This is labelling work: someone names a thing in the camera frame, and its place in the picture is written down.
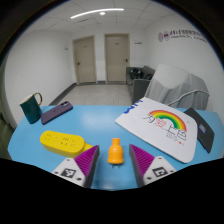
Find narrow beige door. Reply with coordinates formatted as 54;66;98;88
72;35;98;85

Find orange charger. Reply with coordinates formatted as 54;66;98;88
107;137;125;168

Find wide beige door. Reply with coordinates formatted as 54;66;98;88
104;33;131;83

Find long curved ceiling light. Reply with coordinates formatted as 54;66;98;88
70;7;125;20

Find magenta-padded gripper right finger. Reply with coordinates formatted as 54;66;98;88
128;143;177;188

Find dark grey sofa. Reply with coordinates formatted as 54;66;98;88
125;65;156;105

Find dark green mug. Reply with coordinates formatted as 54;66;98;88
19;92;44;125

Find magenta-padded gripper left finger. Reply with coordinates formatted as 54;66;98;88
51;144;101;189

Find grey cloth-covered furniture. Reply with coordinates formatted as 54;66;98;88
143;63;210;111

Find white rainbow-print mouse pad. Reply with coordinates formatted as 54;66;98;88
114;96;199;164

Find purple smartphone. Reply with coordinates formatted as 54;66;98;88
40;101;74;126

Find wall sign lettering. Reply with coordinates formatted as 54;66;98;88
157;29;208;43

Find yellow power strip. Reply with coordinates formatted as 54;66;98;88
39;130;94;159

